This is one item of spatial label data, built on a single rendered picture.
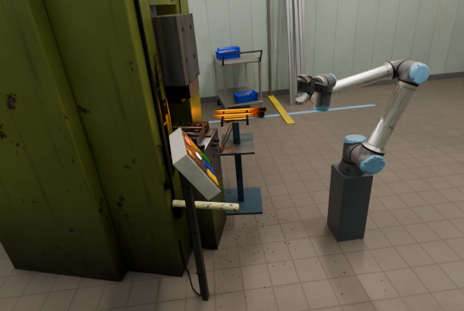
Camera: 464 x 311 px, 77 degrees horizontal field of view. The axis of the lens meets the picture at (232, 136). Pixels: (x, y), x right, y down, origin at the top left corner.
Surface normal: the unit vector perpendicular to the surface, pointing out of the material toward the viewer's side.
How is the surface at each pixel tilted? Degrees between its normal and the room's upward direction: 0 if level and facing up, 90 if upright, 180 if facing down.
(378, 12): 90
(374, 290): 0
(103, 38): 90
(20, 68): 90
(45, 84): 90
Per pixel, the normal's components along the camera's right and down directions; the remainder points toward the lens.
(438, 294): -0.07, -0.90
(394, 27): 0.10, 0.41
